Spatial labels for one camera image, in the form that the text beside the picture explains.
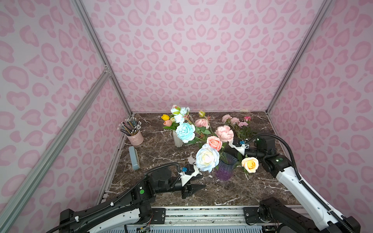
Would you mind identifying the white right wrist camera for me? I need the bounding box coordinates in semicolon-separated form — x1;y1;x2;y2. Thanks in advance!
228;138;250;156

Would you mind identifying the tulip bunch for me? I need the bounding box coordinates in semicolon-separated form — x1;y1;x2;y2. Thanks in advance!
161;105;190;130

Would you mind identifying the magenta rose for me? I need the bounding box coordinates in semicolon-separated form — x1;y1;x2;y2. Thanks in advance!
244;116;252;122

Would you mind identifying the pink pen cup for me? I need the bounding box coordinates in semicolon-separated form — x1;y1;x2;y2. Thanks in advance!
127;131;144;146

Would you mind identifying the white rose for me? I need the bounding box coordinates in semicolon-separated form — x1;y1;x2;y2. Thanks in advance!
196;144;220;172

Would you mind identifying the white ribbed vase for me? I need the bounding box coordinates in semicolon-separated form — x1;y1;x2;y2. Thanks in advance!
173;131;183;148

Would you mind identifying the grey rectangular eraser block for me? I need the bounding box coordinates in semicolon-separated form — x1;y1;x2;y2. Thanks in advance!
129;146;140;170

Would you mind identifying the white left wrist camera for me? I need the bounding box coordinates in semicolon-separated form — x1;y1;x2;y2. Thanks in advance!
179;164;199;187

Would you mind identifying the light pink double peony stem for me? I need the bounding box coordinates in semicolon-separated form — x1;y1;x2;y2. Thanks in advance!
215;125;234;143

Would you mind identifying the pink rosebud spray stem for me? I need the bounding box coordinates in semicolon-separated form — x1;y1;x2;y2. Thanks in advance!
194;110;210;130

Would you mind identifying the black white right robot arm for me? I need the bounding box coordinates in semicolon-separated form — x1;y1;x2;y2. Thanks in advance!
229;133;361;233

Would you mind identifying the yellow peach rose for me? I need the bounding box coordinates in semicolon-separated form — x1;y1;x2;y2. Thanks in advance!
241;157;259;173

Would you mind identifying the purple glass vase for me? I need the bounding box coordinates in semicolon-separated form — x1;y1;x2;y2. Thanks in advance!
216;152;238;181

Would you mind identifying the small pink twin rose stem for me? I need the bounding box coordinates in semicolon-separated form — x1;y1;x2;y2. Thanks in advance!
222;114;241;130

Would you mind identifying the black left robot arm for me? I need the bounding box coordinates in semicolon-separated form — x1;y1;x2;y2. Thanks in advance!
50;162;206;233

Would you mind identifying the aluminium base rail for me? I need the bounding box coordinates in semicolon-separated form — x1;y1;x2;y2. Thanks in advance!
87;205;336;233

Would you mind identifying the salmon pink rose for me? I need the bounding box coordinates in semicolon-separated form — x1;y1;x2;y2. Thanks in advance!
207;136;223;151

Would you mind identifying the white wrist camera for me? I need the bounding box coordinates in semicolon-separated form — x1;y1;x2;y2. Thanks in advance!
228;138;250;156
179;164;199;187

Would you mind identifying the pink carnation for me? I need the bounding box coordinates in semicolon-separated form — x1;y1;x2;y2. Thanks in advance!
237;121;257;140

